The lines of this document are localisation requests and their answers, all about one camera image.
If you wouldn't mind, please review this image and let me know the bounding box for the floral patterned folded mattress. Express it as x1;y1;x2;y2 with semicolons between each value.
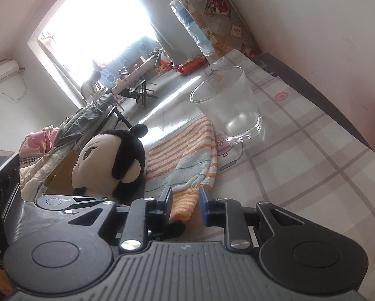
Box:
179;0;260;57

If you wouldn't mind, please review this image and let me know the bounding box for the wall air conditioner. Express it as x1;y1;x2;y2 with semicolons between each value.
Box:
0;58;19;83

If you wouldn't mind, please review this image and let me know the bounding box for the seated person at window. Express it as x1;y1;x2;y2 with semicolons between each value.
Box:
81;60;101;101

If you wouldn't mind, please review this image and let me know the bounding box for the orange striped towel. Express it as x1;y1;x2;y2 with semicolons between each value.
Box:
144;115;218;222

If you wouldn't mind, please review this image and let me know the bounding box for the plush doll red shirt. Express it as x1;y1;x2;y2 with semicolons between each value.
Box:
71;124;148;205

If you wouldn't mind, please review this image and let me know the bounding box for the plaid patterned tablecloth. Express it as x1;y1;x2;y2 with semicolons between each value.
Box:
137;48;375;252

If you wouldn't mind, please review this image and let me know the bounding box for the folding stool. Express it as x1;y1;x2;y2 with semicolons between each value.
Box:
130;80;158;108

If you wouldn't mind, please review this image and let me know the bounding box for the brown cardboard box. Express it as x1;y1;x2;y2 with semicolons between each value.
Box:
43;150;79;196

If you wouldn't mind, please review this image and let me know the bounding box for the bed with quilts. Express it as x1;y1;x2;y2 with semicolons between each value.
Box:
20;94;131;201

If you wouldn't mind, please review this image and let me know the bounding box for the clear drinking glass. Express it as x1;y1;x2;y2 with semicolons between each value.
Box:
190;66;262;144

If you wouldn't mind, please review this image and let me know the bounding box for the low table with items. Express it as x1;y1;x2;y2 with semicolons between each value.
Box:
111;57;156;95

